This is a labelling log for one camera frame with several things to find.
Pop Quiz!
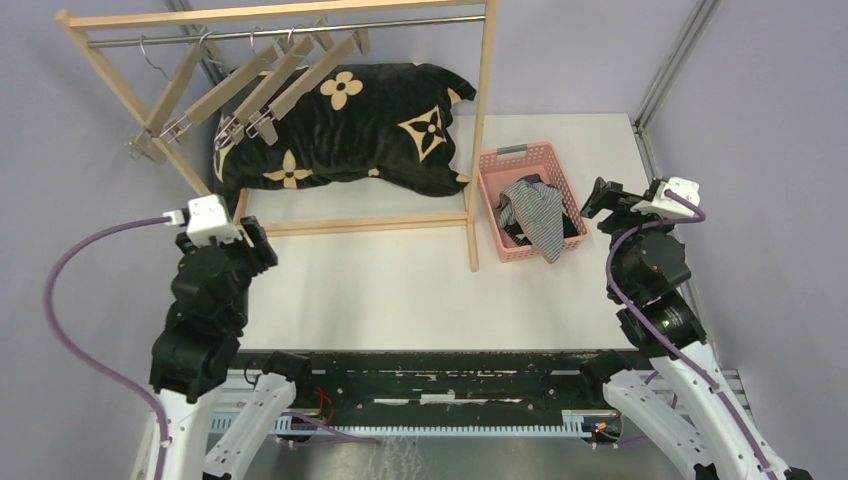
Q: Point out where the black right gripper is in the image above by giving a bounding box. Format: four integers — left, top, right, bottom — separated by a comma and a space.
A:
578, 175, 673, 294

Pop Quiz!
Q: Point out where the grey striped underwear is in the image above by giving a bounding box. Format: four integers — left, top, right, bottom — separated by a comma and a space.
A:
496, 180, 566, 265

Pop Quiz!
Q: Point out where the wooden hanger with grey underwear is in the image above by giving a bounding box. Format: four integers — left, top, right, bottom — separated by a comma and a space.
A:
244, 30, 371, 145

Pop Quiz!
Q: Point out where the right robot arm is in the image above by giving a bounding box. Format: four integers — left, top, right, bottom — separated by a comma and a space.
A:
577, 177, 811, 479

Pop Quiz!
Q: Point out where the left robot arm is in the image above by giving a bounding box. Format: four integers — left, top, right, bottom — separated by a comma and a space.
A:
147, 216, 315, 479

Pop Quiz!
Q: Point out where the empty wooden clip hanger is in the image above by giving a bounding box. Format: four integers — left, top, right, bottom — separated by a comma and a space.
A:
127, 28, 223, 164

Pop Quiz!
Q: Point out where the pink perforated plastic basket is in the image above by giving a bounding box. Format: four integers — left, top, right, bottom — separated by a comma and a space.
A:
479, 142, 589, 263

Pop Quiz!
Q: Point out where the black blanket with cream flowers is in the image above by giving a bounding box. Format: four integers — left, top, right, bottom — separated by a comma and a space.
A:
212, 63, 477, 208

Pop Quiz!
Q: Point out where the wooden clothes rack frame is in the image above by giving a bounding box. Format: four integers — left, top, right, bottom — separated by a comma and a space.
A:
55, 1, 497, 271

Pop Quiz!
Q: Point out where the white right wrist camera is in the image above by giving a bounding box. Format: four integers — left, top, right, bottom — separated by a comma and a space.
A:
630, 177, 700, 219

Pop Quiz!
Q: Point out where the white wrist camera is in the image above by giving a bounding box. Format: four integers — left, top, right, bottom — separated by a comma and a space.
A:
630, 177, 700, 219
162, 194, 242, 247

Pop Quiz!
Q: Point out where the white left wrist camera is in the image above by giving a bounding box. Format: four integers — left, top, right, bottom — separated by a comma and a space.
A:
162, 194, 242, 247

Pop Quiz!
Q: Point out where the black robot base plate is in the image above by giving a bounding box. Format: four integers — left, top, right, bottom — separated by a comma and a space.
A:
225, 349, 645, 429

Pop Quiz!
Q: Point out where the grey metal corner rail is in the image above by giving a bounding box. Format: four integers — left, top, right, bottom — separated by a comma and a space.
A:
632, 0, 722, 346

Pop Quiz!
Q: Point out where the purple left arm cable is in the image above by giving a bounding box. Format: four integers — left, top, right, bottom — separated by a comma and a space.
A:
44, 216, 177, 480

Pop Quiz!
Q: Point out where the white slotted cable duct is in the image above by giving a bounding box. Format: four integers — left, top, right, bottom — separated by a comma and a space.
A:
210, 411, 619, 440

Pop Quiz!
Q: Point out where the metal clothes rail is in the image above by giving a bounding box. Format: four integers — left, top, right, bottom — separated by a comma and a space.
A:
88, 14, 486, 49

